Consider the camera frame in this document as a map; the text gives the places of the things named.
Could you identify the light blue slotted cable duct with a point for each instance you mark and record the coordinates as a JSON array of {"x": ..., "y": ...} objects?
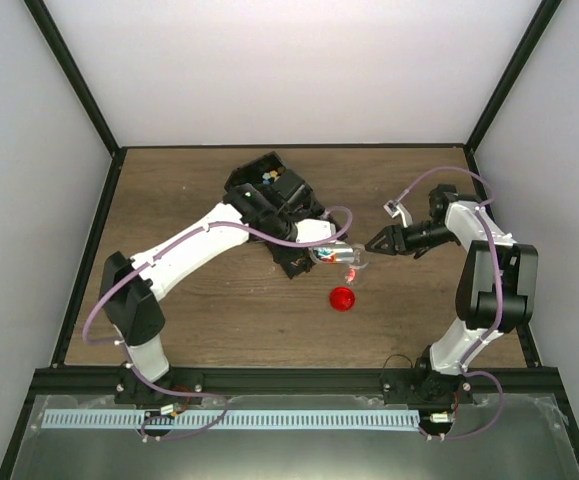
[{"x": 397, "y": 420}]

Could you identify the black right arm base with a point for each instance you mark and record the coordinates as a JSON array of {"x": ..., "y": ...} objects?
[{"x": 405, "y": 381}]

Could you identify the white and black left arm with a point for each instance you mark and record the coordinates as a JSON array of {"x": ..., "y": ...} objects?
[{"x": 133, "y": 287}]

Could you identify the black candy tray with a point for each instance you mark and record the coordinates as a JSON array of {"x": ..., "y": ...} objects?
[{"x": 247, "y": 190}]

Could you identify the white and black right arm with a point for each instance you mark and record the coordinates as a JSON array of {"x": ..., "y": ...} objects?
[{"x": 495, "y": 293}]

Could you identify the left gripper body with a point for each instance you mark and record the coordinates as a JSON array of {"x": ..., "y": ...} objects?
[{"x": 284, "y": 219}]

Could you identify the red jar lid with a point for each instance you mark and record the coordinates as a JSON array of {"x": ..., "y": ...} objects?
[{"x": 342, "y": 299}]

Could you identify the silver metal scoop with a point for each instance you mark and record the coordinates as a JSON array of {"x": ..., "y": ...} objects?
[{"x": 337, "y": 252}]

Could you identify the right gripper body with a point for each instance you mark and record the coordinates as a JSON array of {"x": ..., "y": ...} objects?
[{"x": 436, "y": 235}]

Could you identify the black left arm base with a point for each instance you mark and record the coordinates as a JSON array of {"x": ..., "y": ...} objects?
[{"x": 132, "y": 390}]

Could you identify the clear plastic jar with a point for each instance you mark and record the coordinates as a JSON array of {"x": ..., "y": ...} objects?
[{"x": 355, "y": 273}]

